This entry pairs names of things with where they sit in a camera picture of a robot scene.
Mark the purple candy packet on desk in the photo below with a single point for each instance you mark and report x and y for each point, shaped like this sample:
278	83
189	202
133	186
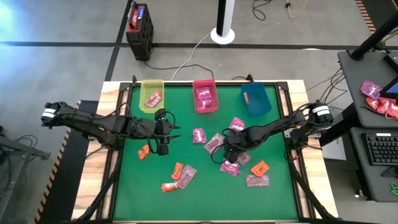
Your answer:
371	89

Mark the black slanted pole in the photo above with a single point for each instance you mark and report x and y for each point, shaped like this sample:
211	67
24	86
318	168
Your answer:
373	39

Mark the grey keyboard desk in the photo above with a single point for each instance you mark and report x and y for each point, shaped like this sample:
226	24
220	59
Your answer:
360	174

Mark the pink plastic bin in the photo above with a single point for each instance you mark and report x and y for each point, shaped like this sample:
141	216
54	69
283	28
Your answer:
199	84

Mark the grey side table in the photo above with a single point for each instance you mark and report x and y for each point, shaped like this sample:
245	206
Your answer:
357	93

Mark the red and black equipment box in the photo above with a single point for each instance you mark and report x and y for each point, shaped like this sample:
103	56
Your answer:
141	40

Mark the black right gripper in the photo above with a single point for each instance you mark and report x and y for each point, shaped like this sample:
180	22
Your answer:
239	140

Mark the pale mauve candy packet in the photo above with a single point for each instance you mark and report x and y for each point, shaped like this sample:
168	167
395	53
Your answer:
257	181
153	99
245	158
187	175
213	143

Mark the yellow plastic bin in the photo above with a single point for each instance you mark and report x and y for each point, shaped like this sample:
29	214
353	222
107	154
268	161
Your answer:
149	105

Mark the grey metal stand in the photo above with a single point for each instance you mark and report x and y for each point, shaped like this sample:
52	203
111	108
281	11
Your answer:
21	149

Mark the blue plastic bin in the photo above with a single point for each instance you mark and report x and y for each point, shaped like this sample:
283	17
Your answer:
259	102

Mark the black desk device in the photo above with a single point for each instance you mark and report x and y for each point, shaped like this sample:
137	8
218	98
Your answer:
393	60

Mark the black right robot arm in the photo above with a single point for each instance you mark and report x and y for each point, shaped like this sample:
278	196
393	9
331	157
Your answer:
280	124

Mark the orange candy packet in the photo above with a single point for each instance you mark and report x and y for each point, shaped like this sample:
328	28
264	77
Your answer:
177	171
260	169
169	187
246	98
143	152

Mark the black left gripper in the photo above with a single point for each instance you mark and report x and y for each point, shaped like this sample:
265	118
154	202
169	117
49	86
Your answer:
146	129

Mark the white pole with round base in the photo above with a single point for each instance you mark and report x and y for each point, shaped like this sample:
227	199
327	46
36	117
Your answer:
223	35

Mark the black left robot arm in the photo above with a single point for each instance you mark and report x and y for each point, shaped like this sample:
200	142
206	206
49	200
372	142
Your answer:
93	124

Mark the green table mat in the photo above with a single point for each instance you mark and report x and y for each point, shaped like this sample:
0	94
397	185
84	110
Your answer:
211	202

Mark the black aluminium table frame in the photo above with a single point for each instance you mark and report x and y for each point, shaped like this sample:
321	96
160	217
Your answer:
123	86

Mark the black keyboard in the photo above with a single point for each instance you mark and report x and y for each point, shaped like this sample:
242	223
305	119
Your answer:
384	149

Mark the red candy packet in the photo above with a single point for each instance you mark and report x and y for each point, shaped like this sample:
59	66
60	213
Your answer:
384	105
394	110
372	102

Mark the black floor platform hazard edge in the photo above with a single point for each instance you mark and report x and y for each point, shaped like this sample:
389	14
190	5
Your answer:
65	174

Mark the tablet with blue screen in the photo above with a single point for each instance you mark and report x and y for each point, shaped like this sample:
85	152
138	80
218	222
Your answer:
394	88

